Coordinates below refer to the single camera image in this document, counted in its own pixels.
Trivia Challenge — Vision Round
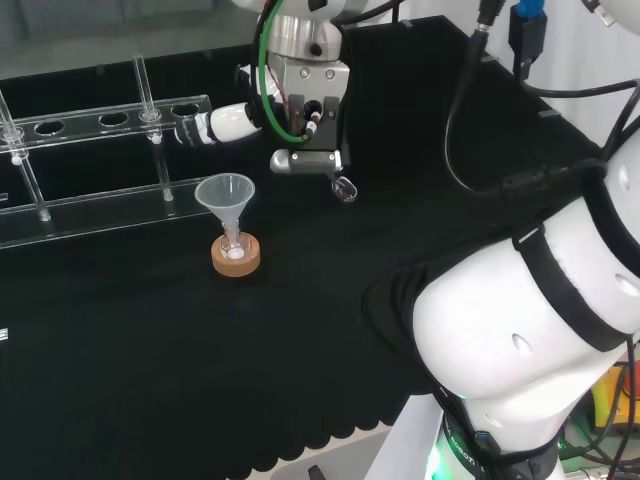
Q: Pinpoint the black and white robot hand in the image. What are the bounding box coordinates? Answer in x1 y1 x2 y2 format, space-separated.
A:
173 63 275 148

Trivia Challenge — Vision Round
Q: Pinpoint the clear plastic funnel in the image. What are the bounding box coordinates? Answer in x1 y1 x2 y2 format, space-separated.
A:
193 172 257 247

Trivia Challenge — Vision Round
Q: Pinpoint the small glass round-bottom flask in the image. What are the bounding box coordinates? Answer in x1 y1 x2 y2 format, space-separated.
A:
221 222 250 261

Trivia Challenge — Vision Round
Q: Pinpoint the glass weighing funnel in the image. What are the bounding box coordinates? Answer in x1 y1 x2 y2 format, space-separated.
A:
329 172 359 204

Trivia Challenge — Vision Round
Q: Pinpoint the clear acrylic funnel stand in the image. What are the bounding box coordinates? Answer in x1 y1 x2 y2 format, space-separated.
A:
0 53 216 250

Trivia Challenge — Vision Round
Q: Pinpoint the black bench cloth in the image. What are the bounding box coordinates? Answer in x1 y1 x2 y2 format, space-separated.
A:
0 14 609 475

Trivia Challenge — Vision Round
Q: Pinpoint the pale grey board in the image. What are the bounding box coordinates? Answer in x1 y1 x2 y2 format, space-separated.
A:
272 422 396 480

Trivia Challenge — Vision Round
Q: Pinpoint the yellow stop button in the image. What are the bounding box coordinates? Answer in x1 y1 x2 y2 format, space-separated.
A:
592 359 640 431

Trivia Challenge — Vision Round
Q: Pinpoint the green cable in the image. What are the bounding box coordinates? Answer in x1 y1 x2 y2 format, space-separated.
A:
256 0 315 145

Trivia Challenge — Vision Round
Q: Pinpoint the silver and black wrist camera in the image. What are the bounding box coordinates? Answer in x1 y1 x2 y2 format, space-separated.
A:
269 54 351 175

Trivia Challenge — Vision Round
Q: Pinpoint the cork ring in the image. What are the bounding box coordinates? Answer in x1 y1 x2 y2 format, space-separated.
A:
210 233 262 277

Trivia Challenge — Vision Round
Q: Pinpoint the thick black plug cable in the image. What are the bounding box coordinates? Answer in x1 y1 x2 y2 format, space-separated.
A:
443 0 507 195

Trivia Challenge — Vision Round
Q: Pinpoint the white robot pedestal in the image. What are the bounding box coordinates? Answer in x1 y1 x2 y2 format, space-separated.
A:
367 394 481 480

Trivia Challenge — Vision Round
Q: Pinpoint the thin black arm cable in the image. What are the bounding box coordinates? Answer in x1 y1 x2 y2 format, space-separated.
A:
607 337 640 480

